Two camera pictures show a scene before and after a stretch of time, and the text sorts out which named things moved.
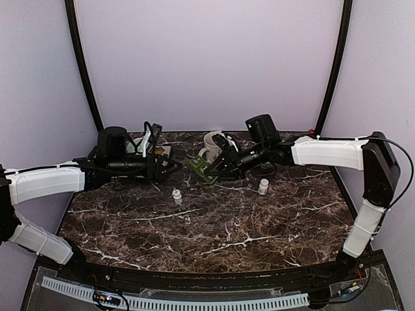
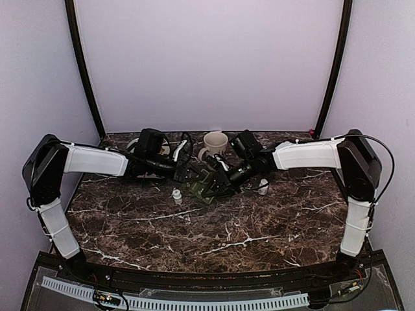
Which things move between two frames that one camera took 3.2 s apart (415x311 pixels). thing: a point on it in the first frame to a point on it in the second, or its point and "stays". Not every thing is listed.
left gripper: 154,168 to 181,174
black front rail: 323,276 stays
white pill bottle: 177,196 stays
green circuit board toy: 200,166 to 198,188
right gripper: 235,167 to 226,187
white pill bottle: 263,186 stays
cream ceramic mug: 212,150 stays
